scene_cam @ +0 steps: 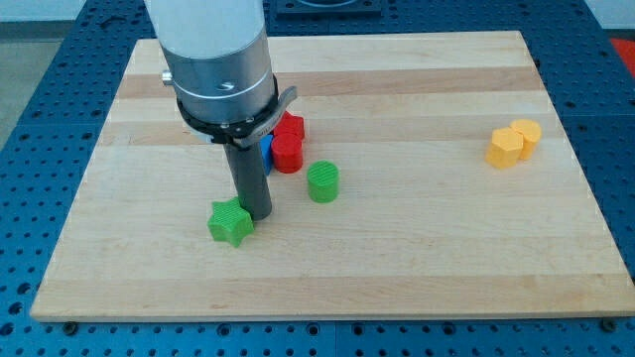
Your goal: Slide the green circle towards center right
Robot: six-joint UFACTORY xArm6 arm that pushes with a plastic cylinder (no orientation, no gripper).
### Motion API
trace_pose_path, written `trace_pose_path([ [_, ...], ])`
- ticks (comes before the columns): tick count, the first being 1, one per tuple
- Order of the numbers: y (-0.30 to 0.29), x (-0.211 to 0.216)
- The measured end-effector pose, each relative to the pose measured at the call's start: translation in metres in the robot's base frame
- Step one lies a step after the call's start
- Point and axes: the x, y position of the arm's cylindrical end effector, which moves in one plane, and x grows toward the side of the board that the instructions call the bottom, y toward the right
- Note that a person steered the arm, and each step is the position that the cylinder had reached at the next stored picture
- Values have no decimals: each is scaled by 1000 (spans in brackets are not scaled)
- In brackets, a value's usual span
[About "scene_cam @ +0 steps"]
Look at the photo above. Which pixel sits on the red cylinder block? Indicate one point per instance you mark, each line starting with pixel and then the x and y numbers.
pixel 287 153

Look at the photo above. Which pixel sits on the green cylinder block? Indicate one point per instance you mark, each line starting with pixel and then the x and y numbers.
pixel 323 181

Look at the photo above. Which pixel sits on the yellow hexagon block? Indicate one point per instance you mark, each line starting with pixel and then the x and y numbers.
pixel 504 148

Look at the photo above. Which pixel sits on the wooden board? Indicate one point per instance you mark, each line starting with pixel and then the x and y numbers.
pixel 422 228

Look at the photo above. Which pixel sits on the yellow cylinder block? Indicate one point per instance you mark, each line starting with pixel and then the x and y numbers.
pixel 531 132

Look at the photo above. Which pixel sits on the blue block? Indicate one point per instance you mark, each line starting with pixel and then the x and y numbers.
pixel 265 145

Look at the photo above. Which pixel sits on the green star block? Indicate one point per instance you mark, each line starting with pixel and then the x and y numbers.
pixel 229 222

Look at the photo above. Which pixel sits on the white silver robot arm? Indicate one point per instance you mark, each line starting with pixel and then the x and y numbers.
pixel 220 67

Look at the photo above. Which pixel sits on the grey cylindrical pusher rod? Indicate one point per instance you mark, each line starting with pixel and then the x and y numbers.
pixel 250 180

